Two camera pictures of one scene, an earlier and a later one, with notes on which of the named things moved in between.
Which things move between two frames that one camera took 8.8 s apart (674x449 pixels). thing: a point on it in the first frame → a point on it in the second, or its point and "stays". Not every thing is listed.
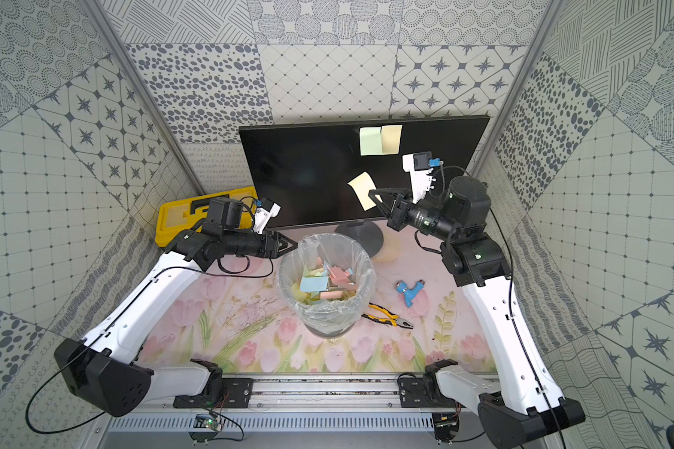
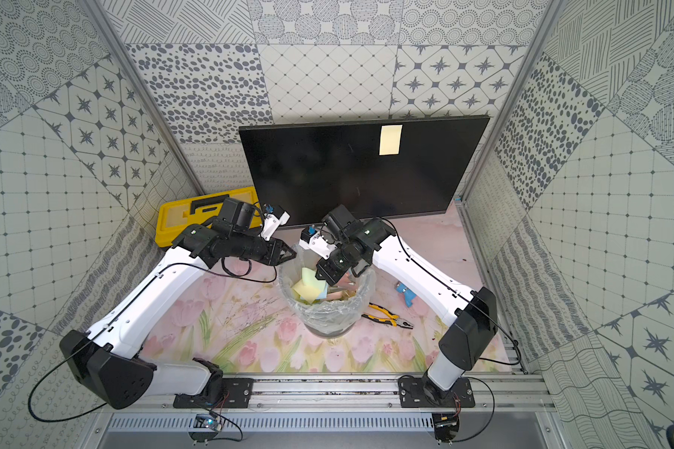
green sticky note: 371,141 → 310,288
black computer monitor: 321,175 stays
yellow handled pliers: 395,320 stays
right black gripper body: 407,214 → 336,266
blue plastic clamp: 409,294 stays
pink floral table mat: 416,313 stays
